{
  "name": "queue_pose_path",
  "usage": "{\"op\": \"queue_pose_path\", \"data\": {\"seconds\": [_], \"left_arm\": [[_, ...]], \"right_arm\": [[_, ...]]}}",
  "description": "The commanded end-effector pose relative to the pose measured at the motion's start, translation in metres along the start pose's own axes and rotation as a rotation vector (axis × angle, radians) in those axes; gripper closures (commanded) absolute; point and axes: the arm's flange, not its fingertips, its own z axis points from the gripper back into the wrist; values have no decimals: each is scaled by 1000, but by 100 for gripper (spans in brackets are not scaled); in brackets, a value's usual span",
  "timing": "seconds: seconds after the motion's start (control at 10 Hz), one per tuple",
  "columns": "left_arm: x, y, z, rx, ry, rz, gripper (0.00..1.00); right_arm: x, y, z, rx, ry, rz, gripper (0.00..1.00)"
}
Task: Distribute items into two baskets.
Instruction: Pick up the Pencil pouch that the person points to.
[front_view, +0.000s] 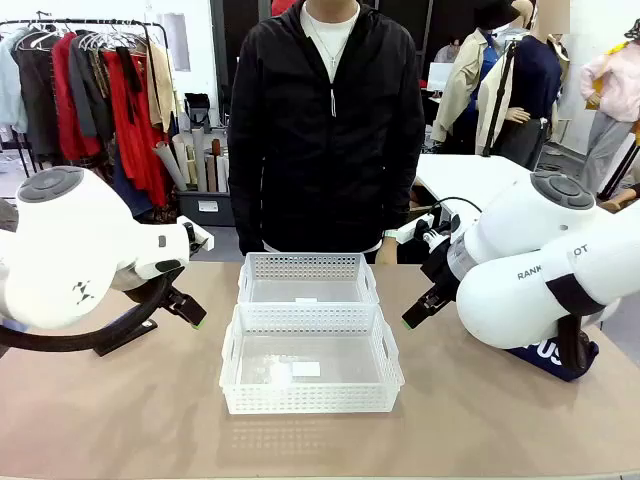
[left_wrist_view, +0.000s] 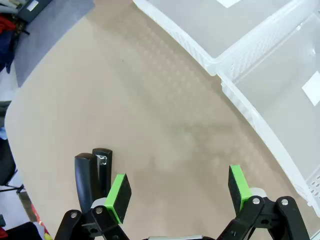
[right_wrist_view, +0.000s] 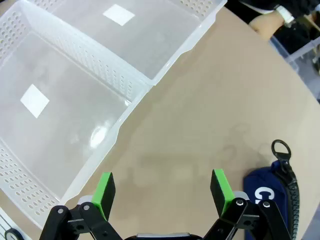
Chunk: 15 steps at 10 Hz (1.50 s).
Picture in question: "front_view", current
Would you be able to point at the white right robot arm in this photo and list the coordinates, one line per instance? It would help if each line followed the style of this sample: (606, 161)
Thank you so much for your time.
(525, 300)

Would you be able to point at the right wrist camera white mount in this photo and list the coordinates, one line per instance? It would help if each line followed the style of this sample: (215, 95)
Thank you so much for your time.
(425, 227)

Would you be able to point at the white perforated plastic basket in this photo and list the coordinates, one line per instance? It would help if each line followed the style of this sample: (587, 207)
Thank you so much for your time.
(310, 400)
(307, 270)

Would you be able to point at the grey wall poster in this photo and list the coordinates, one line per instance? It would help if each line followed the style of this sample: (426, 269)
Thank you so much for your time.
(176, 42)

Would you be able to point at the grey storage bin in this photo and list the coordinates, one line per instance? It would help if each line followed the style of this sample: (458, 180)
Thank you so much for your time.
(220, 207)

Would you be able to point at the background person in grey shirt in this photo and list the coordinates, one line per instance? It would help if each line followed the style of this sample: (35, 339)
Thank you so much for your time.
(450, 50)

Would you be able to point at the black chair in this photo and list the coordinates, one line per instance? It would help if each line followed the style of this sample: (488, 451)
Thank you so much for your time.
(197, 112)

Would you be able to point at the mannequin in navy top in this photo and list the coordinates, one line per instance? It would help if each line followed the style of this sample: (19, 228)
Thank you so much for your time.
(537, 80)

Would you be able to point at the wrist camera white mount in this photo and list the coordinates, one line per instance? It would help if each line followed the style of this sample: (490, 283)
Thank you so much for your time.
(201, 240)
(425, 227)

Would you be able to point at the light blue hanging garment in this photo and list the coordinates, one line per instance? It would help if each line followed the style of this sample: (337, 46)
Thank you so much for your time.
(9, 85)

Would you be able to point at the red hanging dress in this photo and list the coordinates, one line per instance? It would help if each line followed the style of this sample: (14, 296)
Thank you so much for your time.
(135, 140)

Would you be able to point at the dark grey hanging jacket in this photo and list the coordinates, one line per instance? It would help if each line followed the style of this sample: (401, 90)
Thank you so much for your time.
(37, 100)

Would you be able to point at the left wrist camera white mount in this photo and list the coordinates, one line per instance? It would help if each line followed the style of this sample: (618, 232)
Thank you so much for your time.
(201, 240)

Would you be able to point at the person's left hand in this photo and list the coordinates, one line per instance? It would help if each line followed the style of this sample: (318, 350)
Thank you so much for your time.
(386, 252)

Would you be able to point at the mannequin in beige trench coat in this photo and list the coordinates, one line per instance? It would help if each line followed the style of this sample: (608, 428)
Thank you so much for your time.
(462, 90)

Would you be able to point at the navy CAMPUS zipper pouch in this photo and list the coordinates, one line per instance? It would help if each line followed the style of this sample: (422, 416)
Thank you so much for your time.
(537, 357)

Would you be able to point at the black hanging scarf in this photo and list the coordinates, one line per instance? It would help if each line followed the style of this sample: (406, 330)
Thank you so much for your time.
(131, 75)

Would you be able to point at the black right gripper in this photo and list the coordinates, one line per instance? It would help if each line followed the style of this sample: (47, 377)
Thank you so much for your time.
(440, 270)

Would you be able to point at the white laptop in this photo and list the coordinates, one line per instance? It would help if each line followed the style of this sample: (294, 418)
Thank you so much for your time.
(442, 75)

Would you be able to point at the person's left forearm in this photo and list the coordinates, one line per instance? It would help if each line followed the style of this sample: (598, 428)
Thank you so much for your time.
(407, 205)

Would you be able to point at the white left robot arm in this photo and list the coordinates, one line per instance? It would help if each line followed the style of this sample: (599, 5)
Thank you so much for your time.
(75, 240)

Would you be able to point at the person's right forearm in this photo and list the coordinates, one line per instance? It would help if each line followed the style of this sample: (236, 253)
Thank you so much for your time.
(247, 210)

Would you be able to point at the mannequin in pink hoodie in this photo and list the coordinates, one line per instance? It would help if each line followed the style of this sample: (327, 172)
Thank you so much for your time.
(617, 90)

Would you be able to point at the person in black jacket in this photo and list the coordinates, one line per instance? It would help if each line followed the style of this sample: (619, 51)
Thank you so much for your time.
(325, 165)

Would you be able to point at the red hanging coat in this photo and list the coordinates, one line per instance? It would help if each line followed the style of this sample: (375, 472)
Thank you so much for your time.
(62, 100)

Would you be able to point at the white background table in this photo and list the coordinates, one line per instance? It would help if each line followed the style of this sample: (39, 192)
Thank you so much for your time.
(465, 175)

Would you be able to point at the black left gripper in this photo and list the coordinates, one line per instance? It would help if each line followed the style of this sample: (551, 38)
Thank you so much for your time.
(142, 282)

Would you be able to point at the white paper roll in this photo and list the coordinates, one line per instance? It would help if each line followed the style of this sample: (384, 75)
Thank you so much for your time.
(182, 155)

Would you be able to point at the beige hanging garment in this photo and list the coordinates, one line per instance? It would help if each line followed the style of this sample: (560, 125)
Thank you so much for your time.
(162, 90)

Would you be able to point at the wrist watch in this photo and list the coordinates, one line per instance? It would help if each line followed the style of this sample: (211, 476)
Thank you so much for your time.
(391, 233)

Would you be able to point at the tall grey paper roll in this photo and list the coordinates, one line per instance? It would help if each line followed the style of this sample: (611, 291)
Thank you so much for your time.
(198, 150)

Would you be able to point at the charcoal hanging jacket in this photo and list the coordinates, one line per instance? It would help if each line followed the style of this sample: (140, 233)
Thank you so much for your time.
(87, 95)

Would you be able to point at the grey slanted paper roll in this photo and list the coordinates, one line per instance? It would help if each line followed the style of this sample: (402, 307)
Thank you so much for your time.
(170, 167)

